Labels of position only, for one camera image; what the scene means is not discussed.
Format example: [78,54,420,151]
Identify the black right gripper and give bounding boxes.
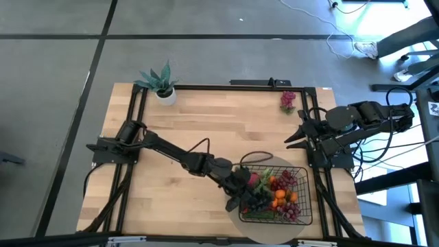
[284,116,332,167]

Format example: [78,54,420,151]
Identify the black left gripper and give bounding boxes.
[212,157,259,213]

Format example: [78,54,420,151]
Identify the green cucumber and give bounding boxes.
[244,209,275,220]

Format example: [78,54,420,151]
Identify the mandarin cluster with green leaves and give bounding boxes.
[269,175,279,209]
[276,189,299,209]

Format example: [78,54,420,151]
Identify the dark red grape bunch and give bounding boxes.
[272,169,298,191]
[276,202,302,222]

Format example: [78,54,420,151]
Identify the black wire basket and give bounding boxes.
[237,164,313,227]

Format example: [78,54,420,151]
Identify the pink grape bunch green leaf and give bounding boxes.
[279,90,297,116]

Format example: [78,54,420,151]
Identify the round beige placemat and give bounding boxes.
[228,155,311,245]

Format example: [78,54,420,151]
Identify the black crossbeam silver brackets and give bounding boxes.
[0,232,439,247]

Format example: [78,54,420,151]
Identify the black mounting bar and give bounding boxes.
[229,78,292,87]

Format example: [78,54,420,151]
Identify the black floor beam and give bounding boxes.
[355,161,439,196]

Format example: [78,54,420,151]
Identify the black desk leg beam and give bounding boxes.
[372,70,439,93]

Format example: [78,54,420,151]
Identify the grey side table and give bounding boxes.
[414,85,439,247]

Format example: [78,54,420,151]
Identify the green plant in white pot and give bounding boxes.
[132,60,179,106]

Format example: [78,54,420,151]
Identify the grey office chair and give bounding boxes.
[397,47,439,91]

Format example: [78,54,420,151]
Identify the person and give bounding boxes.
[354,15,439,83]

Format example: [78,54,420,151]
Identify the dark stand foot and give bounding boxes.
[0,150,27,166]

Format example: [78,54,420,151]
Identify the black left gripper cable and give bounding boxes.
[239,150,274,166]

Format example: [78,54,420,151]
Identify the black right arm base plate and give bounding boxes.
[306,145,355,171]

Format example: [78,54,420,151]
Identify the black left forearm cable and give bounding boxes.
[187,137,211,157]

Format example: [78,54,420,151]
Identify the white floor cable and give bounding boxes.
[279,0,359,60]

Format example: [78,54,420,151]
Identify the black aluminium table frame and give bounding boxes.
[75,83,370,241]

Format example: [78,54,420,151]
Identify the black floor cable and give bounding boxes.
[328,0,373,15]

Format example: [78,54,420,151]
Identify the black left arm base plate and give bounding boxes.
[85,137,141,165]

